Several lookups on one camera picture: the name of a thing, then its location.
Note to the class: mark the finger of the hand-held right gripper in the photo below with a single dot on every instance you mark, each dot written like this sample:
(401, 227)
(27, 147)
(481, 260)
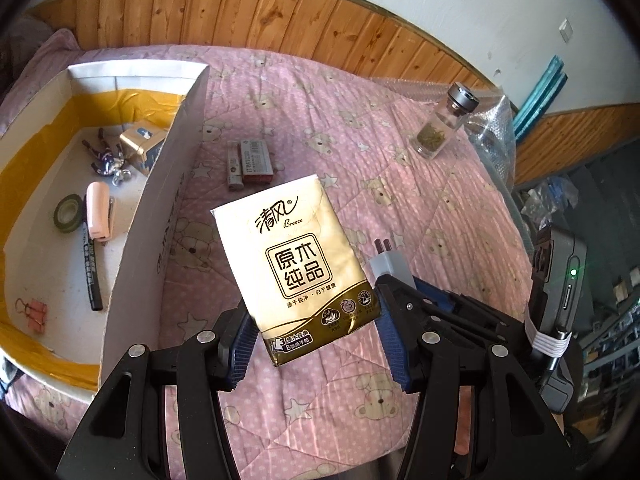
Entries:
(435, 292)
(400, 295)

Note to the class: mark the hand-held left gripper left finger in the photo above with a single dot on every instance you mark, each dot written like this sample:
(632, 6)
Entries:
(241, 355)

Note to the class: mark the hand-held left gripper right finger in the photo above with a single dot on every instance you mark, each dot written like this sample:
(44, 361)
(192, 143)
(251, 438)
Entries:
(396, 355)

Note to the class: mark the white charger plug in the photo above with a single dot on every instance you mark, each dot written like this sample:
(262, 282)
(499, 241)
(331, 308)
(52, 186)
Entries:
(392, 262)

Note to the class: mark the beige tissue packet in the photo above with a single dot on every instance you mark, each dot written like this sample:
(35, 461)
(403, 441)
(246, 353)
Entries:
(295, 270)

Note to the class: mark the black marker pen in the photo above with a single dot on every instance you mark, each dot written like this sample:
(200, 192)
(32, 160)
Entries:
(91, 270)

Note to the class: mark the beige oval case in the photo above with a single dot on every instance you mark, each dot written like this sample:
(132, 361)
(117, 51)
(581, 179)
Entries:
(99, 210)

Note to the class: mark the pink binder clip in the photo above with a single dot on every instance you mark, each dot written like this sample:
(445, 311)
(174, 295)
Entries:
(37, 324)
(36, 308)

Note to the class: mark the white cardboard box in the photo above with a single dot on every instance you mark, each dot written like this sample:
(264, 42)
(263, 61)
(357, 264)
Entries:
(45, 270)

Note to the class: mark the green tape roll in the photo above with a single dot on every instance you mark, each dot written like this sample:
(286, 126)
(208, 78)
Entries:
(60, 220)

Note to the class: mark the small gold box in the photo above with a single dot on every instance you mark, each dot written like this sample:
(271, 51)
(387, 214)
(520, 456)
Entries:
(142, 147)

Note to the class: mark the purple toy figure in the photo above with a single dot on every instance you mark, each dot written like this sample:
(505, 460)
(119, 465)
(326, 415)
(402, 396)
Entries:
(107, 160)

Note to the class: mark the clear bubble wrap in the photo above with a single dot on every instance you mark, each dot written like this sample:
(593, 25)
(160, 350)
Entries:
(492, 145)

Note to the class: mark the glass bottle with metal cap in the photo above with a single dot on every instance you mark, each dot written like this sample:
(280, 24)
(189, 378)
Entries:
(440, 125)

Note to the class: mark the white printed card pack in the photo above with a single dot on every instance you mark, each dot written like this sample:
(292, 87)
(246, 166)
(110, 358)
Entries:
(256, 160)

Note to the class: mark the teal plastic strips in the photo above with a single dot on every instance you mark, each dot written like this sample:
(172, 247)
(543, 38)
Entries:
(542, 90)

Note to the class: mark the pink printed blanket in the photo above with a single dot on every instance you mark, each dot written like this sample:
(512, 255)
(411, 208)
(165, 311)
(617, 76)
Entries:
(325, 110)

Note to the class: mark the white wall plate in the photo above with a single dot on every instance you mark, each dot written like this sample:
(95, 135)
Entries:
(565, 30)

